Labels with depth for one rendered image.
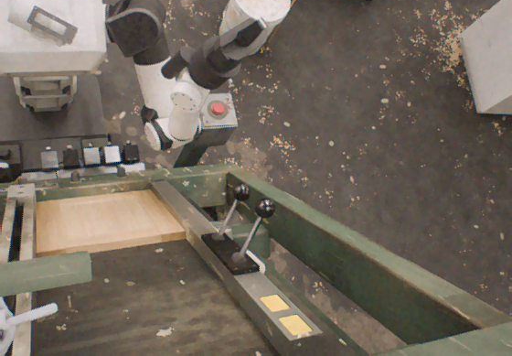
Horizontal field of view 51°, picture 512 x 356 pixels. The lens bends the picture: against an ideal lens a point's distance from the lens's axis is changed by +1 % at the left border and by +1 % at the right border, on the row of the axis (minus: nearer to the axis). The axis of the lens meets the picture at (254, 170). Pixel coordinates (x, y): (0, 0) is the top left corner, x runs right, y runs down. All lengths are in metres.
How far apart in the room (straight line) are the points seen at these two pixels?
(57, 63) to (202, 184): 0.60
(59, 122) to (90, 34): 1.21
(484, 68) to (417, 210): 1.01
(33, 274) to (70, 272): 0.03
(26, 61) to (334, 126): 2.01
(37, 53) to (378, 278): 0.84
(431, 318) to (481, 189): 2.54
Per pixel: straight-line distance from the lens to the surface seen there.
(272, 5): 2.74
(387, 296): 0.96
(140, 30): 1.27
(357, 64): 3.25
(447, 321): 0.85
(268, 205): 0.93
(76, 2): 1.28
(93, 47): 1.26
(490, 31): 3.55
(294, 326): 0.77
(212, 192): 1.65
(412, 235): 3.01
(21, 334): 0.76
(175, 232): 1.21
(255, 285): 0.89
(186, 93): 1.12
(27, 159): 2.36
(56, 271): 0.43
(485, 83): 3.52
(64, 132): 2.42
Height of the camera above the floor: 2.40
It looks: 63 degrees down
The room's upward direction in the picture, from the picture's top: 44 degrees clockwise
